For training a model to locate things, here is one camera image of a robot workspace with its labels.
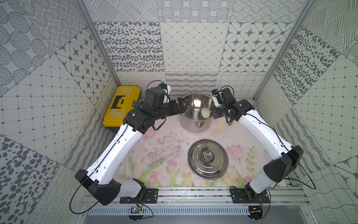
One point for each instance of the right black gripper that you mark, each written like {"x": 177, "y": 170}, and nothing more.
{"x": 215, "y": 115}

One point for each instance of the yellow black toolbox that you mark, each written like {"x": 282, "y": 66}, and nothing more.
{"x": 124, "y": 100}

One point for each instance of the stainless steel pot lid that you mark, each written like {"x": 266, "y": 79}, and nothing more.
{"x": 207, "y": 159}

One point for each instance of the floral pink table mat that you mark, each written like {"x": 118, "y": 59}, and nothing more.
{"x": 159, "y": 158}

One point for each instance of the aluminium mounting rail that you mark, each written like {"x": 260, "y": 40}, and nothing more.
{"x": 199, "y": 201}

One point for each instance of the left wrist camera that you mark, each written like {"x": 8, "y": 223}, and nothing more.
{"x": 165, "y": 87}

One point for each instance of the green hose nozzle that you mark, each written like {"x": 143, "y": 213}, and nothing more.
{"x": 229, "y": 121}

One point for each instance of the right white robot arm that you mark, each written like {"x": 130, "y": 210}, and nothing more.
{"x": 285, "y": 157}

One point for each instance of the white spoon grey handle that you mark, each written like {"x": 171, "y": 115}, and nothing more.
{"x": 206, "y": 113}

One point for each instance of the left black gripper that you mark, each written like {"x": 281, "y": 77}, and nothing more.
{"x": 180, "y": 105}

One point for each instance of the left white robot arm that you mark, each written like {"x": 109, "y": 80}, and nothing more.
{"x": 98, "y": 178}

